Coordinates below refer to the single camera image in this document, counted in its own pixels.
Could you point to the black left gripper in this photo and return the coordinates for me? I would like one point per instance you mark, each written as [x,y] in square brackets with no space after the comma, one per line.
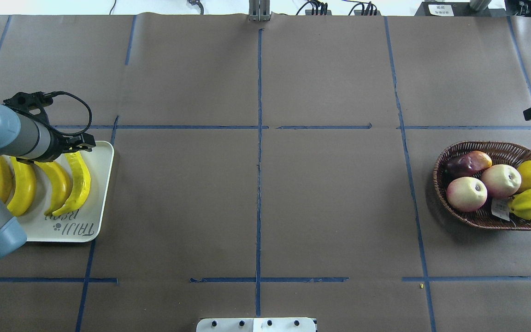
[56,143]

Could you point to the yellow banana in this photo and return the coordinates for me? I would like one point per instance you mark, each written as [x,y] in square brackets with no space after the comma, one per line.
[60,184]
[81,184]
[5,180]
[24,188]

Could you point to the brown wicker basket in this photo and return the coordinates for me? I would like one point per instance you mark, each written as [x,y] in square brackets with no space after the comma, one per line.
[501,153]

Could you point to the white bear tray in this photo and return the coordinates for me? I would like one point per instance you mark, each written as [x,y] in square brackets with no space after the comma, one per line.
[77,226]

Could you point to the dark purple fruit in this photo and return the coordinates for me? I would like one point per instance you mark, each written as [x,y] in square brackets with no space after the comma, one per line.
[468,165]

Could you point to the red yellow apple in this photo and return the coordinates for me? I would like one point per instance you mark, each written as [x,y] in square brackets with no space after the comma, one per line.
[466,194]

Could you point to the aluminium frame post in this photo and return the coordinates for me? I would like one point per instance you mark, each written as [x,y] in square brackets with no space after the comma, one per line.
[259,10]

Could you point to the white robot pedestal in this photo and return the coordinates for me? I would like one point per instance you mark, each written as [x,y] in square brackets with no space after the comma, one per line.
[257,324]

